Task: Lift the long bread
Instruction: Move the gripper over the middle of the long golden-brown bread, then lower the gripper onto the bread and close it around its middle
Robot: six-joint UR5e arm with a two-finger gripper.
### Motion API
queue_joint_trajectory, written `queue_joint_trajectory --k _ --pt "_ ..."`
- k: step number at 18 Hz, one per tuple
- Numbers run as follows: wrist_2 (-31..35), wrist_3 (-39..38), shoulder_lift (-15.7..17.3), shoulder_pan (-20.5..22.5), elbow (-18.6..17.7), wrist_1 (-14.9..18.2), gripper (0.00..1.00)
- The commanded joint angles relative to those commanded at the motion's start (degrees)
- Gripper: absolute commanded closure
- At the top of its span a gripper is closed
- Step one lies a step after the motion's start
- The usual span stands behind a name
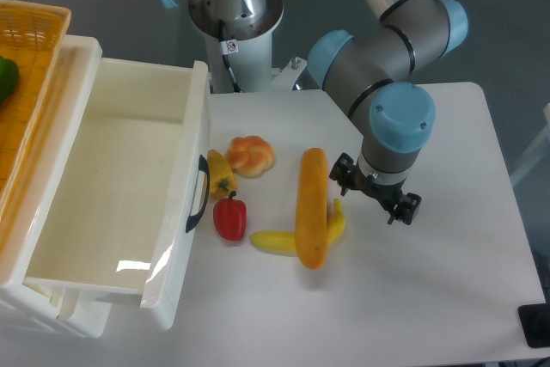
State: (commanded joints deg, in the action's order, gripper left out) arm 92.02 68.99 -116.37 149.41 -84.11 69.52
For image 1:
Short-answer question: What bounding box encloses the long orange bread loaf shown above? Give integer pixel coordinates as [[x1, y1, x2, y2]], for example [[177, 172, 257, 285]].
[[295, 148, 328, 269]]

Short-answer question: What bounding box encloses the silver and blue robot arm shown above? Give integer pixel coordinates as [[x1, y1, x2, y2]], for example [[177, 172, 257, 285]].
[[160, 0, 468, 224]]

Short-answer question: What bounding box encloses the black box at table edge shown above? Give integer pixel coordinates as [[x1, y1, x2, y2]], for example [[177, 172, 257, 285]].
[[517, 303, 549, 348]]

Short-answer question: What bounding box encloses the white plastic drawer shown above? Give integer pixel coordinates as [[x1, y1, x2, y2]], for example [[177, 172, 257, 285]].
[[26, 58, 210, 330]]

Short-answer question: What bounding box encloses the round twisted bread bun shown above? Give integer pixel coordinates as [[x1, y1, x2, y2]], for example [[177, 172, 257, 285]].
[[225, 136, 275, 178]]

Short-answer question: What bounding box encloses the red bell pepper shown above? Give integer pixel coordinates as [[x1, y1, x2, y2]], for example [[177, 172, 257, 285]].
[[213, 191, 247, 242]]

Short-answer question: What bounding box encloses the yellow banana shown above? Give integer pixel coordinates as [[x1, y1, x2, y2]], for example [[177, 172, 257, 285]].
[[249, 198, 346, 257]]

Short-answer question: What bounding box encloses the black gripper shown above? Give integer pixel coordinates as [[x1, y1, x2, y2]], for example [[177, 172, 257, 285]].
[[329, 153, 422, 225]]

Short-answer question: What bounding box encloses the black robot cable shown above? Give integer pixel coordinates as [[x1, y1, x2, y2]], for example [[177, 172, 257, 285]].
[[217, 18, 242, 95]]

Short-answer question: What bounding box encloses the black drawer handle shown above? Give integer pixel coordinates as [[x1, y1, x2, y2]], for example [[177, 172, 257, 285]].
[[185, 155, 211, 233]]

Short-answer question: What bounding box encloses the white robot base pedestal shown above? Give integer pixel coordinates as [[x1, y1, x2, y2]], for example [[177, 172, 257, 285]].
[[188, 0, 284, 94]]

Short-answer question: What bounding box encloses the white plastic drawer cabinet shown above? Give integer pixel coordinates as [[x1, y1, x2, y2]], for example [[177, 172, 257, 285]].
[[1, 35, 111, 337]]

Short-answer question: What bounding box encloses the yellow woven plastic basket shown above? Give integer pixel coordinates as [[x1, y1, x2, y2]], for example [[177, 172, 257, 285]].
[[1, 0, 71, 213]]

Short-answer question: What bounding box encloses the yellow bell pepper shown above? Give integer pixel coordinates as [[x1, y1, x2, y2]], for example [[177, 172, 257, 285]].
[[207, 150, 237, 199]]

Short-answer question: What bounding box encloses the green bell pepper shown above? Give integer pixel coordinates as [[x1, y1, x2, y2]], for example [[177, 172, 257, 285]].
[[0, 56, 20, 105]]

